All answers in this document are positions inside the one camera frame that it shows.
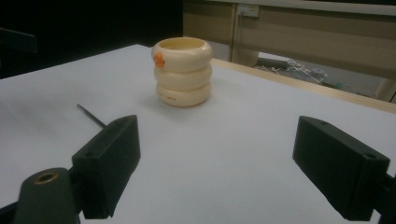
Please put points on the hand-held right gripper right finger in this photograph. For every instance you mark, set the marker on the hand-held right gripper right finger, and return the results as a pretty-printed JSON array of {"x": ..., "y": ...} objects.
[{"x": 339, "y": 165}]

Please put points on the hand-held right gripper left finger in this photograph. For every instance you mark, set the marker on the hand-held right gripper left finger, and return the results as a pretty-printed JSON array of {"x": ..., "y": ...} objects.
[{"x": 106, "y": 161}]

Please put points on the thin black stick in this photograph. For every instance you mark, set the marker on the thin black stick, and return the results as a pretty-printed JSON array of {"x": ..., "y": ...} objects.
[{"x": 90, "y": 116}]

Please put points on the cream ribbed cup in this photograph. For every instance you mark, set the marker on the cream ribbed cup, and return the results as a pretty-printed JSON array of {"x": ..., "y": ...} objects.
[{"x": 183, "y": 63}]

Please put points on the green and blue plastic packaging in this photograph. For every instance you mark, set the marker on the green and blue plastic packaging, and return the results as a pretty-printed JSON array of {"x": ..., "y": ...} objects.
[{"x": 337, "y": 84}]

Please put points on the wooden shelf unit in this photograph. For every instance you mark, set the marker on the wooden shelf unit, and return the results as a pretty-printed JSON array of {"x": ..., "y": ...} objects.
[{"x": 295, "y": 28}]

